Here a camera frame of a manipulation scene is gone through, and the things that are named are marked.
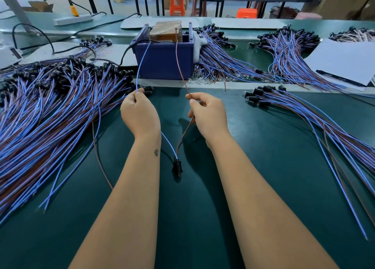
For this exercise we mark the person's right hand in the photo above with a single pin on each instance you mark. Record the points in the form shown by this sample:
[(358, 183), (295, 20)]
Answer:
[(210, 118)]

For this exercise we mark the person's left hand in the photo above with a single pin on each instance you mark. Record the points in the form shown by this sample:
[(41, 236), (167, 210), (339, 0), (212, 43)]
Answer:
[(140, 116)]

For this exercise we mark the blue plastic tester box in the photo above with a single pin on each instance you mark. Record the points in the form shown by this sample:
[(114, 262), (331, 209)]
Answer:
[(167, 61)]

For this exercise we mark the person's right forearm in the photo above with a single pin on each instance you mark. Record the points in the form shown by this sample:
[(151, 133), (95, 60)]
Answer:
[(269, 213)]

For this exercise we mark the person's left forearm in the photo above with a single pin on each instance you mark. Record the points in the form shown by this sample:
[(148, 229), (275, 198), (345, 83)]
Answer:
[(120, 210)]

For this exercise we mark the white power strip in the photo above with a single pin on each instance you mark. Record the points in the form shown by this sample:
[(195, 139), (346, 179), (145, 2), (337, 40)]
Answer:
[(73, 19)]

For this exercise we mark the white flat mat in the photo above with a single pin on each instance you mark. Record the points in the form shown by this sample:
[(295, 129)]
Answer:
[(249, 23), (112, 53), (164, 22)]

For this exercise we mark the brown cardboard block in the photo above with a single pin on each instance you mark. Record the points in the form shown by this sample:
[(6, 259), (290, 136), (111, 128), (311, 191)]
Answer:
[(166, 31)]

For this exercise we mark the orange plastic stool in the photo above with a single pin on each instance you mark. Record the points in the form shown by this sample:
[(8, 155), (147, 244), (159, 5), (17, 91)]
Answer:
[(247, 12), (177, 4)]

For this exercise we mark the orange plug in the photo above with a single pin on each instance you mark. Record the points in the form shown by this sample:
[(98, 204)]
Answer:
[(74, 10)]

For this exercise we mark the black pen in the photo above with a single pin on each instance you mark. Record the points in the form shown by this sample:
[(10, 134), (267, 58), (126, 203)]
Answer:
[(340, 78)]

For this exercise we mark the pink plastic stool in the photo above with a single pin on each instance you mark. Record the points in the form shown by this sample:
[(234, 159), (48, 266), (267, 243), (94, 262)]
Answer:
[(308, 15)]

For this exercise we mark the white plastic device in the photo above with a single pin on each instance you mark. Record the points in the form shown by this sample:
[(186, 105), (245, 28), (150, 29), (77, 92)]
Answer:
[(9, 56)]

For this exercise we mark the white paper sheet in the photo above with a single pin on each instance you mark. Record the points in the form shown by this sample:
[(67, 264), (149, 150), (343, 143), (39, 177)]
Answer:
[(345, 61)]

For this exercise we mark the open cardboard box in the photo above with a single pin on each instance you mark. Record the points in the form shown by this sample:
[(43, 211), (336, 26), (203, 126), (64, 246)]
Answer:
[(40, 6)]

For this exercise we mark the grey metal pole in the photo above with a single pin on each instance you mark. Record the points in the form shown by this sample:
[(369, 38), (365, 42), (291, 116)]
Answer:
[(13, 2)]

